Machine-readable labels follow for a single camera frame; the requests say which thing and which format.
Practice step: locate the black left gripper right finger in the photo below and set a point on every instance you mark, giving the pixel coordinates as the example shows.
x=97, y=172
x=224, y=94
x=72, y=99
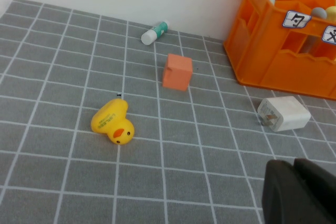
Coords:
x=320, y=190

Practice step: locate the yellow rubber duck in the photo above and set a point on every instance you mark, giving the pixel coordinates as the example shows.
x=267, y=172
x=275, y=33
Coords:
x=113, y=121

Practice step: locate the grey plastic spoon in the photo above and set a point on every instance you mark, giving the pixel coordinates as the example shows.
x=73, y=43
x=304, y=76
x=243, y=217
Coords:
x=319, y=12

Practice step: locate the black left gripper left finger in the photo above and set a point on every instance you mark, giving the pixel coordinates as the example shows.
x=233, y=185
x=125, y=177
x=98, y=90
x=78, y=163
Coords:
x=283, y=197

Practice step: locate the orange plastic cutlery crate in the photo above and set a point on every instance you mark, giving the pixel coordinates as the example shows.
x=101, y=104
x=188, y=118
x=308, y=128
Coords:
x=288, y=58

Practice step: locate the white green glue stick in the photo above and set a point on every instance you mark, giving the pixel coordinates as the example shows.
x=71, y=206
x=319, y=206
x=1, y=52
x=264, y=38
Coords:
x=155, y=32

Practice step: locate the grey white-grid tablecloth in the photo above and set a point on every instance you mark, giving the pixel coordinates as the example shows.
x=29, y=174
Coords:
x=105, y=155

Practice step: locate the white handwritten paper label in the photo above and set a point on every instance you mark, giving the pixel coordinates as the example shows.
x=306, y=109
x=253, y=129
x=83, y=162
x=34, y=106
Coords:
x=296, y=19
x=330, y=34

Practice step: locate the salmon foam cube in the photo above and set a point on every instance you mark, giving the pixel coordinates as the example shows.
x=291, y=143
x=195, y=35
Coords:
x=177, y=73

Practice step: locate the white USB charger plug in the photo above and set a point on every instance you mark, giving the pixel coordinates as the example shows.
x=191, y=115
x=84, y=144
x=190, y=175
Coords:
x=284, y=113

